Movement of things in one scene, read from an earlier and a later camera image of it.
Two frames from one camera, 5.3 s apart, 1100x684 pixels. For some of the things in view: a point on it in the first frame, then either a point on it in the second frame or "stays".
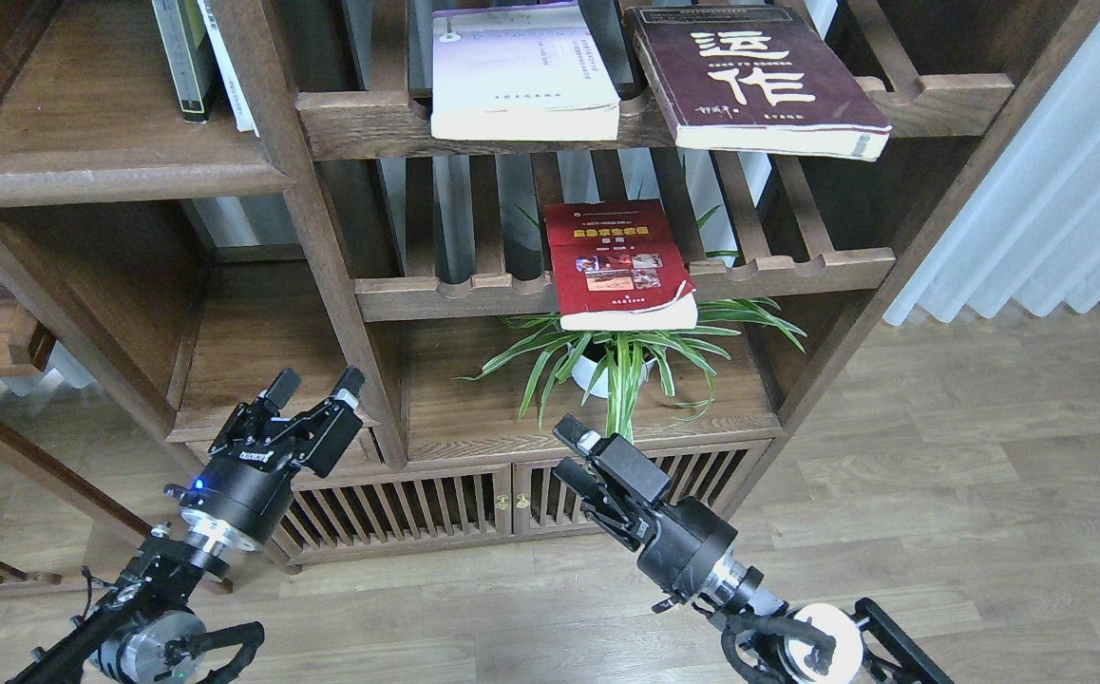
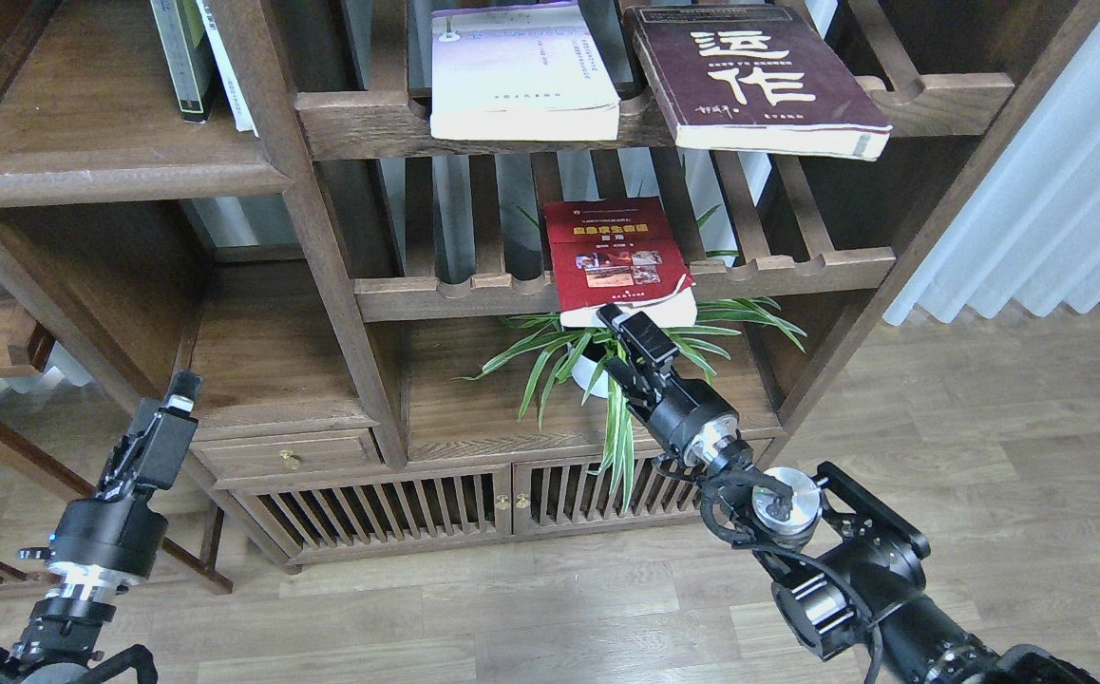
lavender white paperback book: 527,72 stays
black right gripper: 682,542 -> 689,415
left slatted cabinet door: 340,515 stays
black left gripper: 240,496 -> 113,533
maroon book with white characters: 753,79 stays
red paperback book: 617,267 stays
